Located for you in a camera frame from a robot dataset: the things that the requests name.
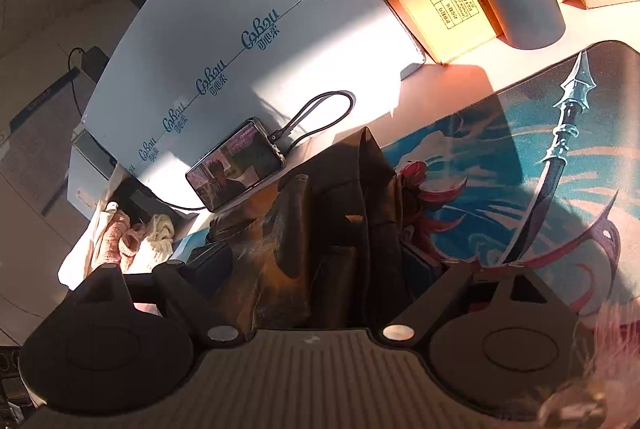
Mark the blue cardboard box with label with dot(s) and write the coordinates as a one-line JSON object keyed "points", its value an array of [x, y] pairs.
{"points": [[85, 179]]}

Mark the black mounted device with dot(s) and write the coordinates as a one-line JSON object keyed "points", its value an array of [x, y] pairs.
{"points": [[95, 61]]}

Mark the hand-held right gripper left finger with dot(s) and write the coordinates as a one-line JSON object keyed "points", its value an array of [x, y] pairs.
{"points": [[207, 261]]}

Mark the printed desk mat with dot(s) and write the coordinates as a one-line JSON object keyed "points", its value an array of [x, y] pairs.
{"points": [[525, 134]]}

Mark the dark brown jacket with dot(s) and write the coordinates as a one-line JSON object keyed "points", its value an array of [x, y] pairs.
{"points": [[325, 234]]}

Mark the white cloth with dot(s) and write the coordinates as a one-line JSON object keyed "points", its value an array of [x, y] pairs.
{"points": [[80, 254]]}

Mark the cream knit garment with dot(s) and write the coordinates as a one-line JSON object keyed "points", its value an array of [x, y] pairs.
{"points": [[160, 231]]}

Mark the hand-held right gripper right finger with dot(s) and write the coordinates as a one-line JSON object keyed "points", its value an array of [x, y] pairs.
{"points": [[450, 281]]}

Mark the black smartphone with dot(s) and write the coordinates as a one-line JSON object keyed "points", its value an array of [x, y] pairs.
{"points": [[235, 166]]}

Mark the pink fluffy cloth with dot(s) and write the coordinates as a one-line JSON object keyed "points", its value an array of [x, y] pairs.
{"points": [[605, 359]]}

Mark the pink knit sweater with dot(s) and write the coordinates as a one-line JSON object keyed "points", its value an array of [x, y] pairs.
{"points": [[112, 241]]}

